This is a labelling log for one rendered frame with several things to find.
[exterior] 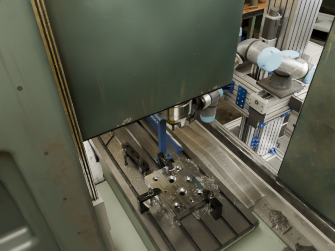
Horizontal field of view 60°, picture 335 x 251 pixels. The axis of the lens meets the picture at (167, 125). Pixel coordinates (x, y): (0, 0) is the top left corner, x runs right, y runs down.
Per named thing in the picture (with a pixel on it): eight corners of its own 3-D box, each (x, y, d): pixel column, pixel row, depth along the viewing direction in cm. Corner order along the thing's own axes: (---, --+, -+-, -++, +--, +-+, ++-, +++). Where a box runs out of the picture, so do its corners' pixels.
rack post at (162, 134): (167, 153, 181) (166, 116, 162) (172, 158, 178) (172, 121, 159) (153, 159, 178) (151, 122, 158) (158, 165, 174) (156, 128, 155)
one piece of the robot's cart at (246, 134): (243, 137, 270) (261, 53, 215) (253, 146, 262) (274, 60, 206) (235, 141, 267) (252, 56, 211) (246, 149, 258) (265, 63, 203)
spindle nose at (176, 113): (146, 110, 123) (144, 86, 115) (172, 94, 132) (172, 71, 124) (174, 126, 115) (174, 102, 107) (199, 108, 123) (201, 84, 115)
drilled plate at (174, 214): (179, 165, 168) (179, 159, 165) (210, 200, 150) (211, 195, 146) (144, 182, 159) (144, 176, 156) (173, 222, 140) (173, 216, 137)
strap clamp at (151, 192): (159, 198, 156) (158, 180, 146) (162, 202, 154) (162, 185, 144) (137, 209, 151) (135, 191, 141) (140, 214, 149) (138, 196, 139)
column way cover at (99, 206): (85, 194, 158) (62, 122, 125) (122, 269, 128) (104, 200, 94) (76, 198, 156) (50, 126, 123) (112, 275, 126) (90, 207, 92)
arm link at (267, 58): (304, 59, 180) (252, 36, 146) (324, 69, 170) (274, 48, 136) (293, 76, 185) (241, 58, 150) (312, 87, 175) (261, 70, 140)
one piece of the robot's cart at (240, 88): (236, 103, 230) (239, 84, 218) (243, 109, 224) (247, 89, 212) (234, 104, 229) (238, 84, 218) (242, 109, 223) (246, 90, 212)
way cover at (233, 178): (186, 128, 242) (186, 113, 232) (266, 206, 184) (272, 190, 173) (155, 141, 230) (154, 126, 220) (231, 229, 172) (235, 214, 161)
